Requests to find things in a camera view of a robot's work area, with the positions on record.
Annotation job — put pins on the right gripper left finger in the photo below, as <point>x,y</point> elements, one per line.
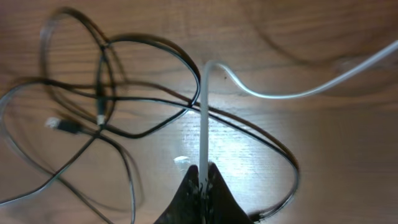
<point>185,205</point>

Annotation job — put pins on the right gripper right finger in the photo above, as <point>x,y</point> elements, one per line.
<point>221,207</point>

